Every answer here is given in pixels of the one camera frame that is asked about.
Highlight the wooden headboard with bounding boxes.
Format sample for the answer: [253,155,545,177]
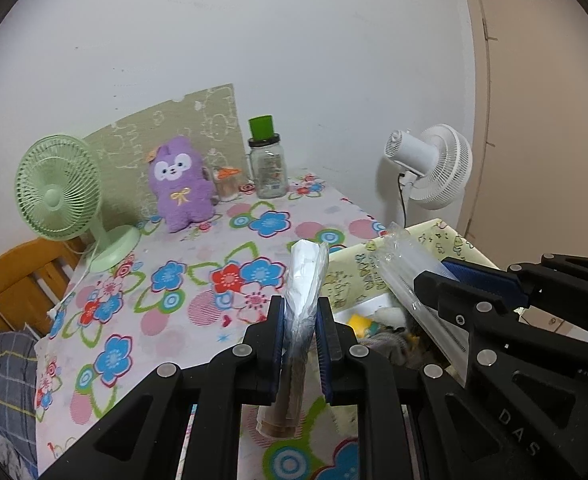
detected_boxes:
[0,237,87,333]

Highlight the beige stocking roll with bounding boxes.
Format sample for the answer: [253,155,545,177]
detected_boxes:
[256,240,331,441]

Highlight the glass jar with green lid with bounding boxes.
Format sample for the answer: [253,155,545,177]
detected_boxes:
[248,115,289,200]

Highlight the clear plastic pack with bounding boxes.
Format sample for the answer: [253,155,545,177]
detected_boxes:
[376,222,469,391]

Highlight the grey sock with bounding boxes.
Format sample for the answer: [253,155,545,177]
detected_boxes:
[359,330,425,368]

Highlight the yellow cartoon packet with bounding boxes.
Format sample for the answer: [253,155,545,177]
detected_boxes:
[346,312,379,338]

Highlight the purple plush toy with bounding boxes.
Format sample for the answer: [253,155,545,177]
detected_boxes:
[146,135,215,234]

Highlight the white standing fan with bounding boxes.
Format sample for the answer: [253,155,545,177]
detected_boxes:
[384,123,473,228]

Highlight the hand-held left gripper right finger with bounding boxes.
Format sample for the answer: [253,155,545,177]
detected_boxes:
[315,297,494,480]

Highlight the white fan power cord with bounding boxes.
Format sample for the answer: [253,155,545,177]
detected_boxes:
[48,245,97,318]

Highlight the green printed board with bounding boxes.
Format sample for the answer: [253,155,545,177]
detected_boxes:
[83,83,249,221]

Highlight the black fan cable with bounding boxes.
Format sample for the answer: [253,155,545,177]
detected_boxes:
[398,172,409,228]

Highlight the floral tablecloth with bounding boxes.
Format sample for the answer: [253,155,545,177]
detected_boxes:
[34,172,399,480]

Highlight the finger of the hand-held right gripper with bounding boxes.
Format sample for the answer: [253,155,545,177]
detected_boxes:
[414,270,519,386]
[444,254,588,311]

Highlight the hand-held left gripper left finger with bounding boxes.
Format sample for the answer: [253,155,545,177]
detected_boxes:
[39,296,287,480]

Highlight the green desk fan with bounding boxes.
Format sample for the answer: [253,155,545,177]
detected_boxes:
[15,134,141,275]

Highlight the beige door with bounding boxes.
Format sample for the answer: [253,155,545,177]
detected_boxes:
[456,0,588,346]

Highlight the yellow cartoon print storage box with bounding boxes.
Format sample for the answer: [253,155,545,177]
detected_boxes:
[326,218,502,376]

